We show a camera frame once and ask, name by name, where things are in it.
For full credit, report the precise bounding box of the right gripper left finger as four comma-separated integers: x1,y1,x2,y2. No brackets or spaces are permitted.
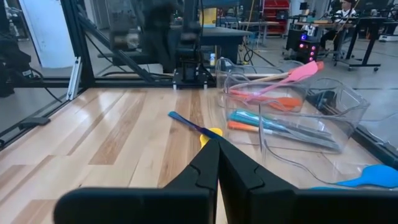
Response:
53,139,220,224

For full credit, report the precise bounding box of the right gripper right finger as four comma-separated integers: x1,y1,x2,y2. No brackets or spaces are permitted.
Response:
218,139,398,224

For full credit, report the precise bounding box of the blue plastic spoon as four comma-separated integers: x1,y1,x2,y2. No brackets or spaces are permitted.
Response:
309,164,398,190

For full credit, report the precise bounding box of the teal patterned knife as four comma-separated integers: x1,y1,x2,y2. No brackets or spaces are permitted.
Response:
167,111,223,141

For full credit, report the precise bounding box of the clear plastic bin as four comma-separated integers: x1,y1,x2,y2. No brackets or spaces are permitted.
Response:
215,57,312,113
223,72,346,154
257,77,398,191

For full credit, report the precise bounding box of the yellow plastic spoon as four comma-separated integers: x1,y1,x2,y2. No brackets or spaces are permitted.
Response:
199,127,224,149

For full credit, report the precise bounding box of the orange silicone spoon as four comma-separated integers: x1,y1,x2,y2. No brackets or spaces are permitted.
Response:
267,96,303,112

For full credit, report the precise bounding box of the orange plastic spatula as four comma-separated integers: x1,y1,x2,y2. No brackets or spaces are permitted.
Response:
229,89,282,103

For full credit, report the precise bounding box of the pink silicone spatula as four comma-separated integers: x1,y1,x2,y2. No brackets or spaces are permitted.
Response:
245,60,320,103

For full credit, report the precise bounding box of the red spatula wooden handle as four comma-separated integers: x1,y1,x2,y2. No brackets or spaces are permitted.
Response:
251,60,325,83

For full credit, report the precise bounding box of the black edge clip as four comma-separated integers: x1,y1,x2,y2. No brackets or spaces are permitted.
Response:
18,116,51,130

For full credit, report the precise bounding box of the black computer tower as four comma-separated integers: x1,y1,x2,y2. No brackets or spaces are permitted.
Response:
285,28,321,65

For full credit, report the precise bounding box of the person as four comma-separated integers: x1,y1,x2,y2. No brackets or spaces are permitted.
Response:
141,0,185,74
320,0,358,52

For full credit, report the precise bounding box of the black standing desk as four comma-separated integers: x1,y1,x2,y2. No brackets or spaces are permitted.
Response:
333,16,388,73

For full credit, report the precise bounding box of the dark work table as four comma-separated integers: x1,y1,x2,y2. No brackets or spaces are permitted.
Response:
169,26,253,65

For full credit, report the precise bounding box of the red tool cabinet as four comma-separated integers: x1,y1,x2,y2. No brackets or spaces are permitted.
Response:
262,0,290,35

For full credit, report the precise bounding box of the white panel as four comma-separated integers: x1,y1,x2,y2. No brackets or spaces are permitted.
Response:
18,0,76,69

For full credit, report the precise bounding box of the yellow box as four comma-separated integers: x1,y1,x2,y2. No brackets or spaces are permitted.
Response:
200,7,218,29

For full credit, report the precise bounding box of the white aluminium bracket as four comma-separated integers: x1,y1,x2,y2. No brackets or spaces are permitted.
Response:
66,56,83,101

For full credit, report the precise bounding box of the black floor cable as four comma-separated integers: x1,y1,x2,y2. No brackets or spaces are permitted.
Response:
29,67,65,103

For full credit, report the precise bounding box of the black aluminium table frame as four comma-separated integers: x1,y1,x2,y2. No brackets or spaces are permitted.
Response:
0,0,398,170

